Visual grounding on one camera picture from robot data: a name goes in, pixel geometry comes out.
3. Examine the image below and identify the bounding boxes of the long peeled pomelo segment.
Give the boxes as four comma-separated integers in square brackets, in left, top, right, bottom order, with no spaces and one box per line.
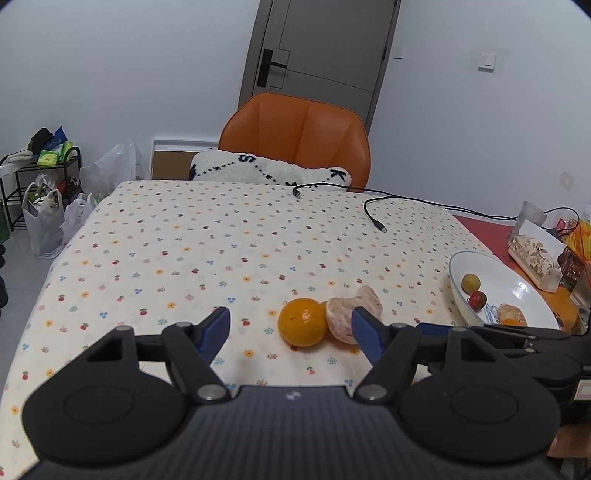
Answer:
[324,285,385,346]

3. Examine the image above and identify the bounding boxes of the short peeled pomelo segment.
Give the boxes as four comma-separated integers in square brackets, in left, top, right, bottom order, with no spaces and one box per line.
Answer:
[497,304,527,323]

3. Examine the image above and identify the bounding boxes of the red fruit in plate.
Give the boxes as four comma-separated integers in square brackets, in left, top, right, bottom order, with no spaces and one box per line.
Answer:
[467,290,488,312]

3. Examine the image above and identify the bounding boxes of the small orange kumquat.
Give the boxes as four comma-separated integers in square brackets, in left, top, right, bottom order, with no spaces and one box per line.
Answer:
[499,318,528,327]

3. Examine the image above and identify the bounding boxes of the brown longan in plate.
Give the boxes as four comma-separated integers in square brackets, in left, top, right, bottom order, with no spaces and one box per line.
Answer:
[461,273,481,295]

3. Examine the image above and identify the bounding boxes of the white oval plate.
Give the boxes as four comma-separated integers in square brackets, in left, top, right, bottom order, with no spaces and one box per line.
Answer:
[448,251,560,329]

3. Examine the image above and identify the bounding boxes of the large orange front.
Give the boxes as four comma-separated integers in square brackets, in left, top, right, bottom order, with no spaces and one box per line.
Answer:
[277,298,328,348]

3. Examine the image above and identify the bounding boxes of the floral tablecloth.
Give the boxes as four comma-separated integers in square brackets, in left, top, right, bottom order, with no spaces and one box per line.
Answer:
[1,181,483,479]

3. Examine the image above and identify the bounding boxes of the orange red placemat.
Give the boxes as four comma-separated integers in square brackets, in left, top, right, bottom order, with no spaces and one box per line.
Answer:
[456,215,580,333]

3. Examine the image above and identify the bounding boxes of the nougat snack bag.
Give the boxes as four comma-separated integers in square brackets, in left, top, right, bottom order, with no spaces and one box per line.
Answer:
[508,220,566,293]

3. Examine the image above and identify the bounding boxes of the clear drinking glass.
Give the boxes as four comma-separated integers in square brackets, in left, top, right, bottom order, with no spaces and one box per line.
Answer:
[512,201,547,235]

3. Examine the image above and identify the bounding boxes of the orange snack packet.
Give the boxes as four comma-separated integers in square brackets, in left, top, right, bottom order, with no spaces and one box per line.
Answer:
[565,220,591,263]

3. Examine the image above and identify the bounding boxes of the white black cushion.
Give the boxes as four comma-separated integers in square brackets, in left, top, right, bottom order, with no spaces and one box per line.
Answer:
[188,150,352,187]

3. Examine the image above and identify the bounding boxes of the white plastic bag floor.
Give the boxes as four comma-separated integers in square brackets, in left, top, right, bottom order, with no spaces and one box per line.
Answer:
[21,182,97,259]

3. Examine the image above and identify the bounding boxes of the clear plastic bag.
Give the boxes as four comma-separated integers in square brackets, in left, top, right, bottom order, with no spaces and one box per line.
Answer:
[79,142,138,200]

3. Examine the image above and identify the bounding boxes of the orange leather chair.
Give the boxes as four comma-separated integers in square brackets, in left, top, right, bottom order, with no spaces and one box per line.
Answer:
[218,93,372,188]

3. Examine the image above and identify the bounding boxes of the black metal shelf rack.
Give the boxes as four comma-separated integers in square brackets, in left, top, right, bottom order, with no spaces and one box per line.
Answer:
[1,146,82,232]

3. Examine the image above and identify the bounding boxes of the grey door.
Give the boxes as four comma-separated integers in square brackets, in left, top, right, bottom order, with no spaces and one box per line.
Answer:
[238,0,400,129]

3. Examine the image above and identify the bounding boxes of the black USB cable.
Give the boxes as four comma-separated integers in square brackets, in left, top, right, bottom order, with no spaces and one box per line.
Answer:
[362,195,518,234]

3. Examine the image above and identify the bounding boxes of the cardboard box by wall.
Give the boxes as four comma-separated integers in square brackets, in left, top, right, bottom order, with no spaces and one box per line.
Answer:
[149,138,218,180]

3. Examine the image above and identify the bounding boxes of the white wall socket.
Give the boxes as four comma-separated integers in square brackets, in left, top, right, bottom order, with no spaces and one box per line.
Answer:
[559,172,574,191]

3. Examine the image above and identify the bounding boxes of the white light switch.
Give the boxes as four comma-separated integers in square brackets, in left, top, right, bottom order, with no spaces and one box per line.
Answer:
[478,53,497,73]

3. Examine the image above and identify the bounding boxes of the black door handle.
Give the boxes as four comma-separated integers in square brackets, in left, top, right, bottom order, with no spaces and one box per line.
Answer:
[256,49,287,88]

